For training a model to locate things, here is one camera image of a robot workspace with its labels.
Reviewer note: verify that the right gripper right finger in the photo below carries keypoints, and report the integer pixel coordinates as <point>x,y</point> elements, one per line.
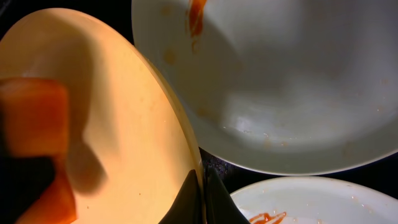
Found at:
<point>220,208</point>

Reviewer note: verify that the round black serving tray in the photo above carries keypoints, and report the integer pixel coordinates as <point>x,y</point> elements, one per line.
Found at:
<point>380,175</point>

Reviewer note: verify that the light green plate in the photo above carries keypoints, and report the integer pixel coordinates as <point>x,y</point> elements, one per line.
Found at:
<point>315,200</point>
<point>280,87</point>

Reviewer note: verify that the far light green plate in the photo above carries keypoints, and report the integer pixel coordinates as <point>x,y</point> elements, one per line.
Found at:
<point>280,87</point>

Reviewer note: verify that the yellow plate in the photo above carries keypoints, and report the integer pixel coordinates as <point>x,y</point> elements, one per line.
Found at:
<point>131,145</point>

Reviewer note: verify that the green and orange sponge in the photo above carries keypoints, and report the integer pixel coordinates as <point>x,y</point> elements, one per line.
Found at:
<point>34,146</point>

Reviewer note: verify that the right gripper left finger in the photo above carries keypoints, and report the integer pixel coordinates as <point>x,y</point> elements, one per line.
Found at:
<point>187,206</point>

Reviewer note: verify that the near light green plate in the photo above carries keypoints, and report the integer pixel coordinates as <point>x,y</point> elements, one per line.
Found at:
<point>315,200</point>

